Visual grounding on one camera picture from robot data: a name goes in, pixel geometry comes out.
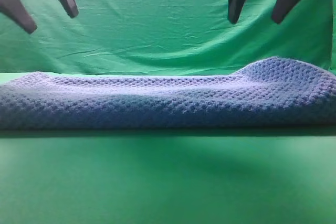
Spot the green backdrop cloth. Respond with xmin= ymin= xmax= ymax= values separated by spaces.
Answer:
xmin=1 ymin=0 xmax=335 ymax=75

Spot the blue waffle-weave towel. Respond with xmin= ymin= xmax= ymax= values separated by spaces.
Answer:
xmin=1 ymin=57 xmax=335 ymax=130

